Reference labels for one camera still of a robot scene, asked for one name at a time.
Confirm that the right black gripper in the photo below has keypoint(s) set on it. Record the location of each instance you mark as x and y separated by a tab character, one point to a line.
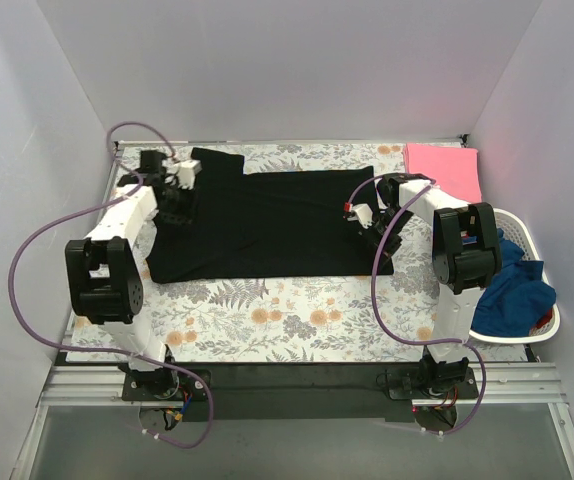
380	232

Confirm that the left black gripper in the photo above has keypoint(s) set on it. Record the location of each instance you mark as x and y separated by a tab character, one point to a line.
173	209

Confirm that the black t shirt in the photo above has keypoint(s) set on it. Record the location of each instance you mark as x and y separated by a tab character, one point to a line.
265	225

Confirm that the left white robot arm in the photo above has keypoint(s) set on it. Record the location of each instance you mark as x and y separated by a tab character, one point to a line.
104	281

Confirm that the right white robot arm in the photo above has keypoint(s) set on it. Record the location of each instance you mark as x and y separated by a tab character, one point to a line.
465	256

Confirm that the folded pink t shirt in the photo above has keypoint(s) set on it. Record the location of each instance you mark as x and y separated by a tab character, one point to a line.
455	170

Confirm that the floral table mat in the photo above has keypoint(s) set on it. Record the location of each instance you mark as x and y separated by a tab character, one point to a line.
330	319

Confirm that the white laundry basket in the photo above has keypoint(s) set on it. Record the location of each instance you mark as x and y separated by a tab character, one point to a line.
516	231

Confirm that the blue t shirt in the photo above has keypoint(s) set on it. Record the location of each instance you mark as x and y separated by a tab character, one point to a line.
517	296

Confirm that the red orange t shirt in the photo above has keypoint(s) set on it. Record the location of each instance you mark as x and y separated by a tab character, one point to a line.
544	320

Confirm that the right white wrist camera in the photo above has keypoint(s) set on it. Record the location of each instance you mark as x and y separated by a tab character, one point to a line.
361	213

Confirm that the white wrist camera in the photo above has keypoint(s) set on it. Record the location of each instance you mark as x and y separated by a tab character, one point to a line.
361	213
186	173

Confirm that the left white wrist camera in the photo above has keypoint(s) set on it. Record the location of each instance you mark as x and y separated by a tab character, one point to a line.
186	173

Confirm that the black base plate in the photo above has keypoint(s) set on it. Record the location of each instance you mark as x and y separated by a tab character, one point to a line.
280	391

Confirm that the aluminium frame rail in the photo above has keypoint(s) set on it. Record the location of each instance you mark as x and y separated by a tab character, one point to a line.
519	427

